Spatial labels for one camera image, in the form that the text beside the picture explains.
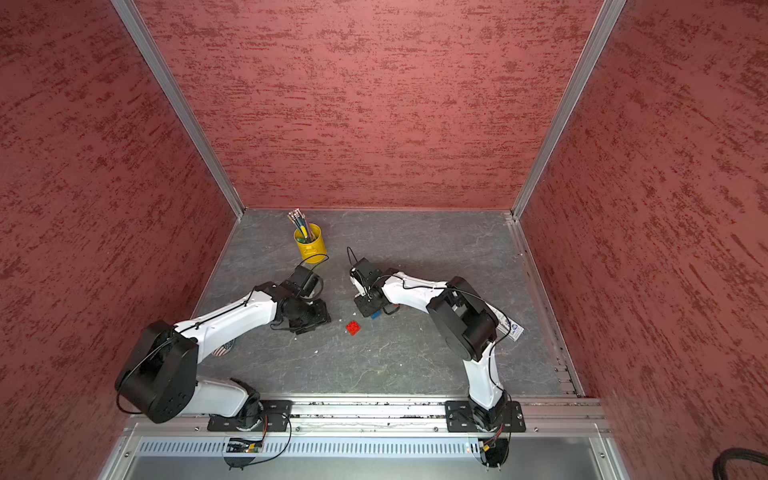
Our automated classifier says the red lego brick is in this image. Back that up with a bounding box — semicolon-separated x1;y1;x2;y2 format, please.
345;321;361;336

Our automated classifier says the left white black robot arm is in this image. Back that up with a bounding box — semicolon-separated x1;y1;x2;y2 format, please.
115;278;330;431

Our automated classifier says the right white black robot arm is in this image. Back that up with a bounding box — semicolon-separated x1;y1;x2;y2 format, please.
350;265;512;431

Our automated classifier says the yellow pencil cup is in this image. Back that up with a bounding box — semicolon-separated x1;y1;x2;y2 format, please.
294;223;327;264

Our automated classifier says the bundle of coloured pencils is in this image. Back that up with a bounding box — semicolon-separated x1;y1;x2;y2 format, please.
288;209;316;244

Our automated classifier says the red blue white packet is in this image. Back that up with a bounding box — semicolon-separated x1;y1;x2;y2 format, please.
491;306;524;341

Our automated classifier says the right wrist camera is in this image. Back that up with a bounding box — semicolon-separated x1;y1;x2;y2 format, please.
350;258;383;295

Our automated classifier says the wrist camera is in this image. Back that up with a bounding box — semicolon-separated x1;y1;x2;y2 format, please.
286;265;324;301
350;258;383;295

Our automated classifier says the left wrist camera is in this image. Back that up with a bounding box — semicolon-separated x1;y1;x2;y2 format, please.
286;265;324;301

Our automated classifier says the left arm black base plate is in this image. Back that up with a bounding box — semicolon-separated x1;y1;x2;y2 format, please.
207;400;293;434

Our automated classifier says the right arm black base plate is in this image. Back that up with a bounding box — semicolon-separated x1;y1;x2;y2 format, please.
445;398;527;433

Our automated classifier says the left aluminium corner post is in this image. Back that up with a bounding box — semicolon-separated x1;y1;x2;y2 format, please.
111;0;246;221

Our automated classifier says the aluminium corner post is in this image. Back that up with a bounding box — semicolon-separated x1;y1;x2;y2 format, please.
111;0;246;221
511;0;626;222

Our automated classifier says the aluminium front rail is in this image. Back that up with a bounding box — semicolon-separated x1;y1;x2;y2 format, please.
121;394;613;440

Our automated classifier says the right aluminium corner post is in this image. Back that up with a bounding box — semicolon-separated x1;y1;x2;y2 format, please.
511;0;626;222

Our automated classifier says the black hose bottom right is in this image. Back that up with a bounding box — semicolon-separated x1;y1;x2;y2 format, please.
712;446;768;480

